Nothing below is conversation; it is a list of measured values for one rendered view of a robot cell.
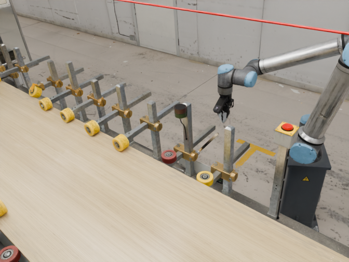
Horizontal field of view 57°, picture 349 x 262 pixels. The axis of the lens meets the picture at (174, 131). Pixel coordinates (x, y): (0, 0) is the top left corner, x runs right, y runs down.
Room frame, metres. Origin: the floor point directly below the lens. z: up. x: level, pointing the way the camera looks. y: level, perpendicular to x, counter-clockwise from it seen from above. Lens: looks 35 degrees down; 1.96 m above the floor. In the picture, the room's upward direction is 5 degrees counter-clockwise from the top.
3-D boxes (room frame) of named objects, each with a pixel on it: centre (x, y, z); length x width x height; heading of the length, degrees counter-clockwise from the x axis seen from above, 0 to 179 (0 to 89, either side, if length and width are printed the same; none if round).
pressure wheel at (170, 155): (1.30, 0.04, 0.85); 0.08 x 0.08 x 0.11
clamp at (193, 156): (1.37, -0.05, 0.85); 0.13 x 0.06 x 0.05; 47
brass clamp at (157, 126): (1.54, 0.13, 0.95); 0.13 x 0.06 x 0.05; 47
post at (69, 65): (2.04, 0.67, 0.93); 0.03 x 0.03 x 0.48; 47
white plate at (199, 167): (1.36, -0.11, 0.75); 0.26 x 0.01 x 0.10; 47
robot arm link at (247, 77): (1.64, -0.43, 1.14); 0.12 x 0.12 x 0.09; 57
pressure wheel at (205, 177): (1.11, -0.13, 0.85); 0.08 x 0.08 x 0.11
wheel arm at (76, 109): (1.91, 0.50, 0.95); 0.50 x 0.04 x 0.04; 137
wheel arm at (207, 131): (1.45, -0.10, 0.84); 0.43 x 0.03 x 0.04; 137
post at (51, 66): (2.20, 0.85, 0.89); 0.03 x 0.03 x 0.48; 47
